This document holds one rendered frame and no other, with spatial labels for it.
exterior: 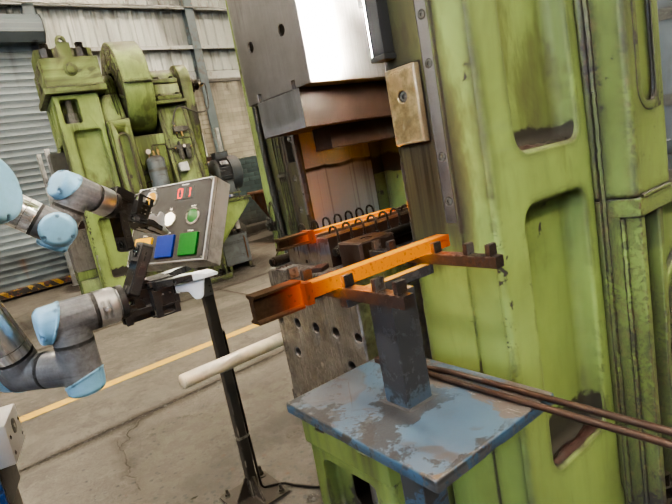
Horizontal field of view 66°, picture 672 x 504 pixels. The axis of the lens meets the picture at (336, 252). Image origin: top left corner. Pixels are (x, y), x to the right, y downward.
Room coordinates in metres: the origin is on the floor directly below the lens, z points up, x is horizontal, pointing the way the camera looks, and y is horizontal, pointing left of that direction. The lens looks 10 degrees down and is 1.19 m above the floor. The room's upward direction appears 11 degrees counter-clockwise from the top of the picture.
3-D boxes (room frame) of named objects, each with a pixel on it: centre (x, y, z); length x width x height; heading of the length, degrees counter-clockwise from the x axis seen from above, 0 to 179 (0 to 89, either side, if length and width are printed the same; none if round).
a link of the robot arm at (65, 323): (0.99, 0.54, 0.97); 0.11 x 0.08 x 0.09; 127
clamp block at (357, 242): (1.27, -0.08, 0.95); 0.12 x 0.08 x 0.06; 127
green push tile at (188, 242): (1.62, 0.45, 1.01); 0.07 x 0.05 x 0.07; 62
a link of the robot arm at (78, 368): (1.00, 0.56, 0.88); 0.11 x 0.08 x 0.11; 79
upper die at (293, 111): (1.50, -0.09, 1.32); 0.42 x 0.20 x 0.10; 127
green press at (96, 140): (6.32, 1.99, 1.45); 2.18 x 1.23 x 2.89; 128
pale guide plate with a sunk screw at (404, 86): (1.20, -0.22, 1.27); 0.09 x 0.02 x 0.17; 37
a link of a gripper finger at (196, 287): (1.10, 0.31, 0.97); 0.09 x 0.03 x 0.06; 91
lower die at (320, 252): (1.50, -0.09, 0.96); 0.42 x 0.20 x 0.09; 127
